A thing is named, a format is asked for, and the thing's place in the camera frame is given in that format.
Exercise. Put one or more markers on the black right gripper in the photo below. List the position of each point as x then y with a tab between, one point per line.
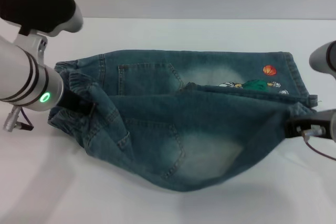
304	125

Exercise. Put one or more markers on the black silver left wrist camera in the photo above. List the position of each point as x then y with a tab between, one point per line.
36	6

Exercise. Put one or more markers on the blue denim shorts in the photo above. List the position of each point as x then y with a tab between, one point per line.
183	119

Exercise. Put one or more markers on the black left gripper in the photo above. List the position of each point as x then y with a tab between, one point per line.
72	102

